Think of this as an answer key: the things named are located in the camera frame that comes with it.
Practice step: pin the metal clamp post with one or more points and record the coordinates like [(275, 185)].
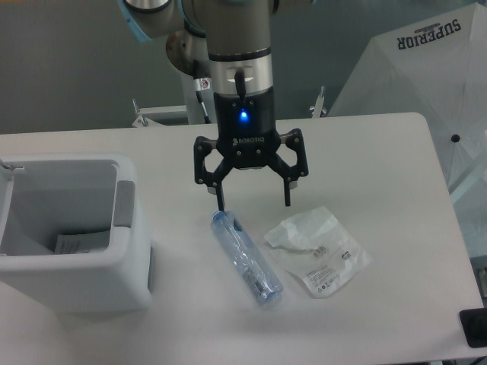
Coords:
[(318, 110)]

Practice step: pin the white metal mounting frame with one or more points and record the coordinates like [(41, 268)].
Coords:
[(169, 115)]

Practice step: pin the clear plastic bag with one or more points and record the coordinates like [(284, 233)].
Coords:
[(317, 249)]

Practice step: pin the white Superior umbrella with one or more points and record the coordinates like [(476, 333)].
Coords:
[(437, 68)]

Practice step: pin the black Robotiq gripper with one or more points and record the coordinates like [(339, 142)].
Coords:
[(245, 125)]

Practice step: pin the white trash can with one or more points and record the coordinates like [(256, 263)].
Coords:
[(74, 236)]

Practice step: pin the black device at table edge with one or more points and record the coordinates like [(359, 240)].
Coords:
[(473, 322)]

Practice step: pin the clear blue plastic bottle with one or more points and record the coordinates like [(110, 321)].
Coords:
[(246, 257)]

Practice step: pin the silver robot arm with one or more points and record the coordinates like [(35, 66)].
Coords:
[(239, 60)]

